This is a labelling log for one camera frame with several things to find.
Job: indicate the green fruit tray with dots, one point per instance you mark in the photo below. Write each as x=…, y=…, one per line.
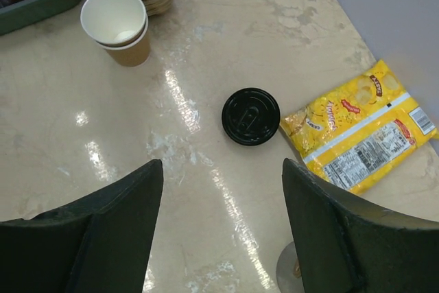
x=28, y=12

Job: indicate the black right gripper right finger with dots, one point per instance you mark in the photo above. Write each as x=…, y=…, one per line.
x=345, y=243

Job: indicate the brown paper cup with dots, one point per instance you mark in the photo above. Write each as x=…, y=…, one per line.
x=113, y=22
x=128, y=44

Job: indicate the grey straw holder cup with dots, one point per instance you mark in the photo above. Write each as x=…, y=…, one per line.
x=288, y=275

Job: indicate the yellow snack bag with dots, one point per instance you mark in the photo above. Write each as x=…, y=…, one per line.
x=357, y=133

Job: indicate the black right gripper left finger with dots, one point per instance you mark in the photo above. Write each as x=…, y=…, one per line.
x=98, y=243

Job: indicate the black plastic cup lid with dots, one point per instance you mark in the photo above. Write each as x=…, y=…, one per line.
x=250, y=116

